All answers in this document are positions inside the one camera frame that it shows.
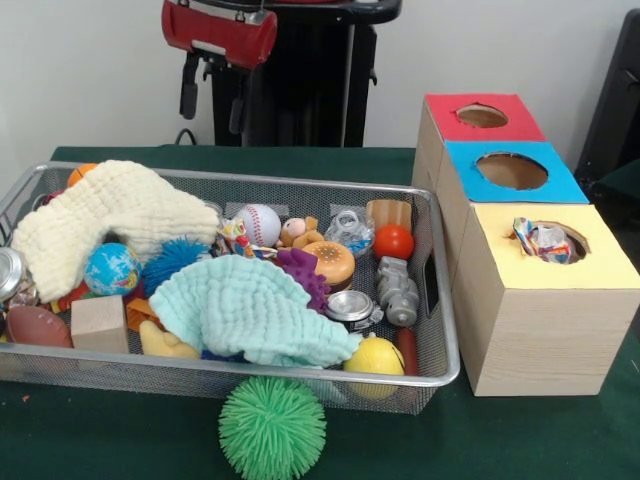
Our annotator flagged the colourful polka dot cloth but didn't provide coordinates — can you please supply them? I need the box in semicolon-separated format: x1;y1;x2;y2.
217;218;279;259

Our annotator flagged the blue puffer ball with eyes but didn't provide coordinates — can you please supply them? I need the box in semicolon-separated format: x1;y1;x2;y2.
142;235;214;296

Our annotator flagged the green spiky puffer ball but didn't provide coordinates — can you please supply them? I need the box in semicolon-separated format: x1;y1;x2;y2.
218;375;329;480

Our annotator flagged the wooden box with three holes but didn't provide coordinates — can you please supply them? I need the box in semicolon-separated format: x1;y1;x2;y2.
411;92;640;398

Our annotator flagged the cream knitted cloth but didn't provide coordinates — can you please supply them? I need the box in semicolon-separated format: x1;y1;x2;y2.
10;159;225;304

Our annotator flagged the white baseball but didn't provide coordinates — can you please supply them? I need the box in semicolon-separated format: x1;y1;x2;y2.
233;203;282;251

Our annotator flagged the orange toy basketball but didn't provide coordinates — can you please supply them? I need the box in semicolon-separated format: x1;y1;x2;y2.
67;163;100;189

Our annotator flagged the grey wire mesh bin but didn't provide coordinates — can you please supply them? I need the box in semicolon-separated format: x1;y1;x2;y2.
0;160;461;416

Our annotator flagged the light teal cloth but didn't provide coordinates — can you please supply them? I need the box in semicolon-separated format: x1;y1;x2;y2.
148;255;364;370

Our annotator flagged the purple spiky ball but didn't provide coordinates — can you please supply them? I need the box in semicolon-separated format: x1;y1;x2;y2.
277;248;332;315

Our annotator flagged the colourful patterned cloth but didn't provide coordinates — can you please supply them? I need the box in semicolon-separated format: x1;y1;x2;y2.
512;217;572;265

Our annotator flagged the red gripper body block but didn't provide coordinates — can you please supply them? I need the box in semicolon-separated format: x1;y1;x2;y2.
160;0;279;69

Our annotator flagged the yellow ball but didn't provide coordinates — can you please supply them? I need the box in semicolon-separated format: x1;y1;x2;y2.
343;337;406;400

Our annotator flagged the plain wooden cube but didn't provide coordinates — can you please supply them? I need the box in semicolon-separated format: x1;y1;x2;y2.
70;294;130;355

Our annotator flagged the globe print ball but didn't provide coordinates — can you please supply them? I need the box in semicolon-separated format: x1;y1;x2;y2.
83;243;144;296

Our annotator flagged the dark green table cloth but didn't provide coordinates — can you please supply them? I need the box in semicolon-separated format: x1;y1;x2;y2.
592;158;640;201
0;144;640;480

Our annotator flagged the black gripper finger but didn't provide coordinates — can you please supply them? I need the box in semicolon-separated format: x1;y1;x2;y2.
228;69;250;135
179;52;202;121

